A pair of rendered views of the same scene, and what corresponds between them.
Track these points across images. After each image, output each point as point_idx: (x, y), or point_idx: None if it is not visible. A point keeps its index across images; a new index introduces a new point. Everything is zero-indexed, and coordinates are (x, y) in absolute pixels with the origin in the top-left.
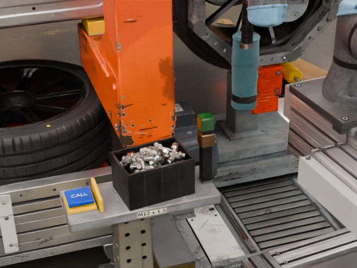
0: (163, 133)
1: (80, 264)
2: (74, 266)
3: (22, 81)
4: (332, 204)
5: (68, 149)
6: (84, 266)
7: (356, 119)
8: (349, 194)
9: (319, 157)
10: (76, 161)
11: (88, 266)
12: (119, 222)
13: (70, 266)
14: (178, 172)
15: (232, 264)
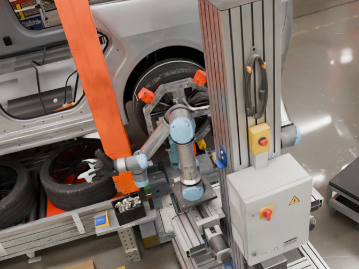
0: (134, 188)
1: (114, 231)
2: (111, 233)
3: (84, 152)
4: (178, 239)
5: (101, 190)
6: (115, 233)
7: (187, 206)
8: (180, 238)
9: (176, 219)
10: (106, 193)
11: (117, 233)
12: (116, 230)
13: (110, 232)
14: (137, 210)
15: (174, 234)
